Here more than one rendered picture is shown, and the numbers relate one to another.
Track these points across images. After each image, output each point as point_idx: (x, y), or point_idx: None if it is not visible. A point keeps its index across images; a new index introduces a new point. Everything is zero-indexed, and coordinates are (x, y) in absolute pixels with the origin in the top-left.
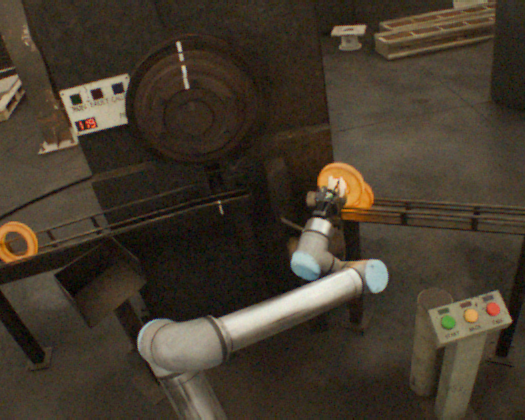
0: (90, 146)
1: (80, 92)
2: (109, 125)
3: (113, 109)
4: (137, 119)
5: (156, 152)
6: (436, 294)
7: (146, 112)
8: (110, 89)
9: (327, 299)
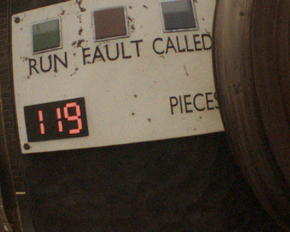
0: (55, 200)
1: (63, 16)
2: (127, 136)
3: (152, 80)
4: (257, 67)
5: (285, 208)
6: None
7: None
8: (154, 14)
9: None
